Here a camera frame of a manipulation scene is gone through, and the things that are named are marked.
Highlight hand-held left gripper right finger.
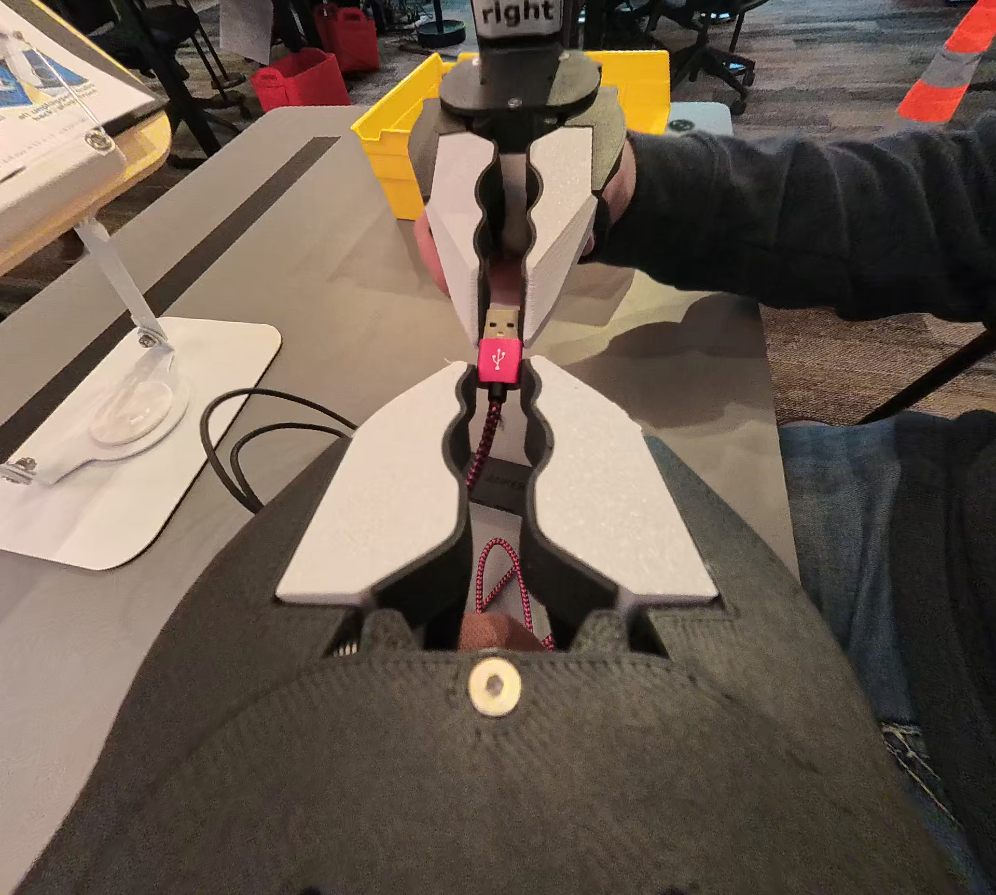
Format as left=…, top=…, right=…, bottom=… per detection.
left=520, top=357, right=720, bottom=651

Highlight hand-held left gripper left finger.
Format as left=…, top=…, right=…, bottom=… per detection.
left=274, top=360, right=477, bottom=651

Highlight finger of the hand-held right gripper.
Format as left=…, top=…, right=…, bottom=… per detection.
left=424, top=131, right=501, bottom=352
left=520, top=125, right=602, bottom=347

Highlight yellow plastic bin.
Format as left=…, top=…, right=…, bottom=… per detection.
left=350, top=49, right=672, bottom=221

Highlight black usb hub with cable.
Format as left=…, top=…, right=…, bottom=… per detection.
left=201, top=388, right=540, bottom=519

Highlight pink braided usb cable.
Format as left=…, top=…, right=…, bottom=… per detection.
left=465, top=304, right=558, bottom=652

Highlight person's right forearm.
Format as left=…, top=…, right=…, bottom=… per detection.
left=591, top=113, right=996, bottom=328

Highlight person's right hand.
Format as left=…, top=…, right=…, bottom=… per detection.
left=412, top=131, right=641, bottom=305

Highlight red tote bin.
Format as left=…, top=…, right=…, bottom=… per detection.
left=251, top=47, right=353, bottom=113
left=313, top=3, right=382, bottom=74

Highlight white document stand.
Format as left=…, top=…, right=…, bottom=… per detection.
left=0, top=0, right=283, bottom=573

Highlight person's jeans legs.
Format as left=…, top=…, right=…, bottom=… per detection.
left=778, top=416, right=974, bottom=895

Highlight white hanging paper sheet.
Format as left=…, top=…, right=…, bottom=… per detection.
left=219, top=0, right=275, bottom=65

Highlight printed instruction sheet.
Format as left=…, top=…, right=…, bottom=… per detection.
left=0, top=0, right=168, bottom=243

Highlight orange traffic cone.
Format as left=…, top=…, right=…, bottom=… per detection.
left=897, top=0, right=996, bottom=126

